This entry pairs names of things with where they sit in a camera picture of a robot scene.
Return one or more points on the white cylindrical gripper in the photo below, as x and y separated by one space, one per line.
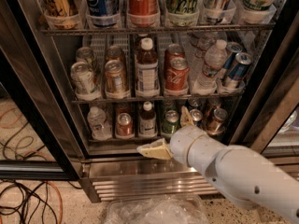
183 144

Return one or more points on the clear water bottle bottom shelf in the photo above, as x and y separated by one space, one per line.
99 124

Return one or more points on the clear water bottle shelf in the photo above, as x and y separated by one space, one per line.
99 124
214 60

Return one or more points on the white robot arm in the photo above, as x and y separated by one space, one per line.
241 175

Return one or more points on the green soda can bottom shelf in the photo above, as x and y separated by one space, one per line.
170 122

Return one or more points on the brown tea bottle bottom shelf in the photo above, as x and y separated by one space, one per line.
147 120

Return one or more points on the brown tea bottle shelf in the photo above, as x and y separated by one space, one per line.
147 120
147 66

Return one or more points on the blue soda can bottom shelf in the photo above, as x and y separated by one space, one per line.
197 117

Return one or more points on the gold soda can bottom shelf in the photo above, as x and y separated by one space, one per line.
215 121

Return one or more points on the red soda can bottom shelf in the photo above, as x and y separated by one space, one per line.
124 126

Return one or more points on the brown tea bottle middle shelf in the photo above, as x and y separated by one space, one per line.
147 66

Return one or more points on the stainless fridge bottom grille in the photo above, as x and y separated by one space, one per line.
114 179

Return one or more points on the orange can middle shelf front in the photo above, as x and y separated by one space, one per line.
115 77

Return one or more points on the orange can shelf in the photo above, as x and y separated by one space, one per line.
115 53
115 77

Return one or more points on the clear water bottle middle shelf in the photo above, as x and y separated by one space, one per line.
214 60

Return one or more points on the right glass fridge door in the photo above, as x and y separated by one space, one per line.
270 98

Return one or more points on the glass fridge door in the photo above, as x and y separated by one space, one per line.
270 98
27 79

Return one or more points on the orange can middle shelf rear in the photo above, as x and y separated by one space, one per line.
115 53

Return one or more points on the silver can middle shelf front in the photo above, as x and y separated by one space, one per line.
83 77

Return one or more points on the silver can shelf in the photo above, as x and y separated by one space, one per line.
85 54
83 77

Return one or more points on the silver can middle shelf rear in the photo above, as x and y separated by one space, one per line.
85 54

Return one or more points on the left glass fridge door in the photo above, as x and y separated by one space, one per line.
27 79

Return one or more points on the red coca-cola can top shelf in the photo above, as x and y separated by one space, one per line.
143 0

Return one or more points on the blue pepsi can top shelf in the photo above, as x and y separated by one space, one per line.
101 0

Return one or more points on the red coca-cola can front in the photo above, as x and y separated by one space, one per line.
176 74

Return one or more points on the clear plastic bag on floor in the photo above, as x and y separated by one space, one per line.
161 209

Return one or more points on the red coca-cola can rear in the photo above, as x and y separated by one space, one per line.
173 51

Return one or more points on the blue energy can front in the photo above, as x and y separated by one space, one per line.
238 70

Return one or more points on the blue energy can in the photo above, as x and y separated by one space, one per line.
232 49
238 70

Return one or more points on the blue energy can rear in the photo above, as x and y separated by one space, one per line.
232 49

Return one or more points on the middle wire shelf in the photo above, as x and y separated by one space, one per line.
156 98

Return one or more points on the wire shelf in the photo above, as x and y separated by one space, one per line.
156 98
161 30
218 136

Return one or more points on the bottom wire shelf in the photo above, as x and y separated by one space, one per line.
218 136

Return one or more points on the top wire shelf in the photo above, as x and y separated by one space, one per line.
161 30

